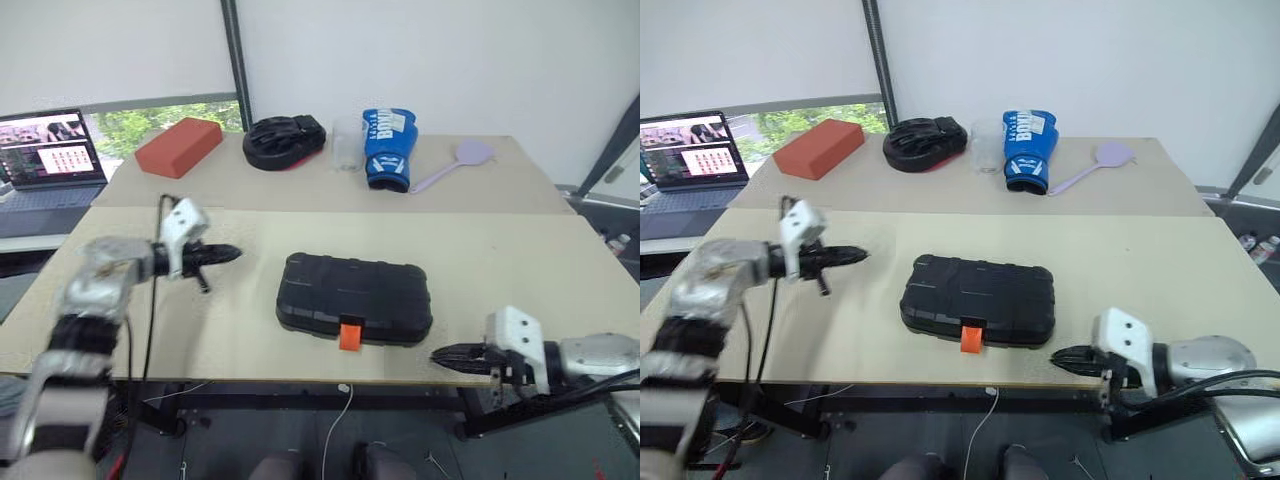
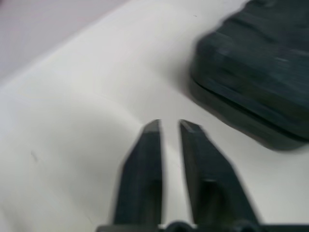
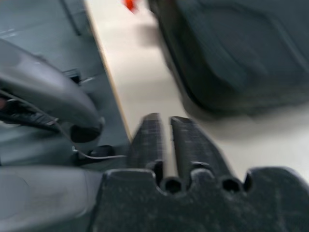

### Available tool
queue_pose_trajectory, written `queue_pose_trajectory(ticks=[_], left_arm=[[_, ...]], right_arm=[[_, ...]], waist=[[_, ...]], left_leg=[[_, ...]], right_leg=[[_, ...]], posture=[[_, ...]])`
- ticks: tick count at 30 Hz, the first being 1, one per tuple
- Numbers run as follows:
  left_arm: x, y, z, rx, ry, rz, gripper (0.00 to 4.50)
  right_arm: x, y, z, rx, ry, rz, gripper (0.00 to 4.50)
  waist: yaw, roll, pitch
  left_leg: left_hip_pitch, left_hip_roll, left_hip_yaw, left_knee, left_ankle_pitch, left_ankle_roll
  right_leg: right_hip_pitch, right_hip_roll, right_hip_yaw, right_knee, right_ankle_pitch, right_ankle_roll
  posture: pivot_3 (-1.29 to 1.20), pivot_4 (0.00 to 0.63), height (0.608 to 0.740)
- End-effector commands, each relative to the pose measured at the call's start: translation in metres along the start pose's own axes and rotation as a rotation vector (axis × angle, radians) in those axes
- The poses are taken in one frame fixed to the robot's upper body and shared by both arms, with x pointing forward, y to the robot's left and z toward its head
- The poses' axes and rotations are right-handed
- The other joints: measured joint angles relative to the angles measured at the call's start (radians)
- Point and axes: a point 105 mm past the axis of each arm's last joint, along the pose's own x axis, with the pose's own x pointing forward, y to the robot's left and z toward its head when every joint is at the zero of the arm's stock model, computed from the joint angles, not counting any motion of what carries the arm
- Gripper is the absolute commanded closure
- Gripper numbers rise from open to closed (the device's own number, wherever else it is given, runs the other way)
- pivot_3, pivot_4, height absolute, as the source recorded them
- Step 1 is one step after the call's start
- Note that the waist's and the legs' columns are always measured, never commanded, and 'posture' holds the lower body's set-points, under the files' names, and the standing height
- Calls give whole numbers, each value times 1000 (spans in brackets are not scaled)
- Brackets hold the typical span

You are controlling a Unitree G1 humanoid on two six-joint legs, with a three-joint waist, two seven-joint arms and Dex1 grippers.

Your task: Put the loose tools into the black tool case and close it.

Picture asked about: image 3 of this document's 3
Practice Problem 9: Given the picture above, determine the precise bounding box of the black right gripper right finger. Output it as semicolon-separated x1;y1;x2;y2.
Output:
169;116;233;181

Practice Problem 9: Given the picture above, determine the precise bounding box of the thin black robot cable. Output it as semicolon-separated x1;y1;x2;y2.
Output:
0;88;128;160

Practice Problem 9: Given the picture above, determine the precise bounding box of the grey rounded robot body part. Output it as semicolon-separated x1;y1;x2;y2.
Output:
0;165;105;232

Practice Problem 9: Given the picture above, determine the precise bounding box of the black plastic tool case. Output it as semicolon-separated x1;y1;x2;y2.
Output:
147;0;309;119

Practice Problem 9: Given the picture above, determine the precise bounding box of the grey curved robot body shell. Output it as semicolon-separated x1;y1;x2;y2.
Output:
0;38;106;144

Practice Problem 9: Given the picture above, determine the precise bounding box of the small orange red object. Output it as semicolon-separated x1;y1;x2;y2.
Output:
123;0;141;14

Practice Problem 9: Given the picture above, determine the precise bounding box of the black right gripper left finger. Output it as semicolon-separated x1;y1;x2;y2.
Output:
127;112;167;181

